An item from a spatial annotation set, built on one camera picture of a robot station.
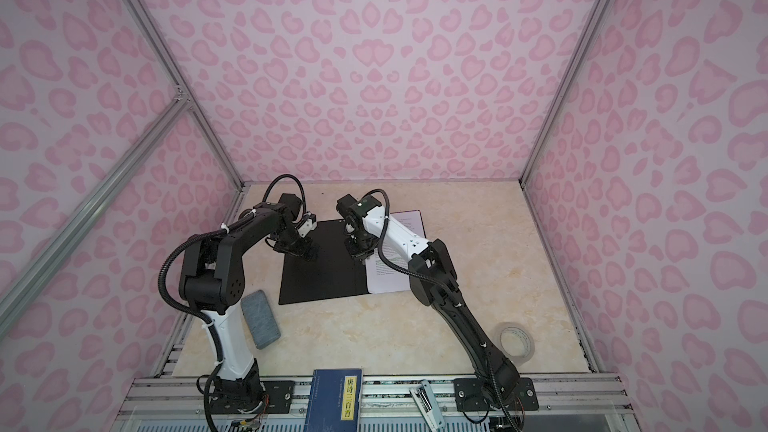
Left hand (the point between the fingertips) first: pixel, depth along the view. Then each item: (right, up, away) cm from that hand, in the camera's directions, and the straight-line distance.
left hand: (304, 249), depth 97 cm
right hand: (+19, -1, -2) cm, 20 cm away
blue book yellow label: (+15, -33, -25) cm, 44 cm away
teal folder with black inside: (+10, -7, -2) cm, 12 cm away
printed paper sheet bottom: (+25, -8, -3) cm, 26 cm away
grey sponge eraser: (-8, -17, -14) cm, 24 cm away
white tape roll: (+62, -23, -15) cm, 68 cm away
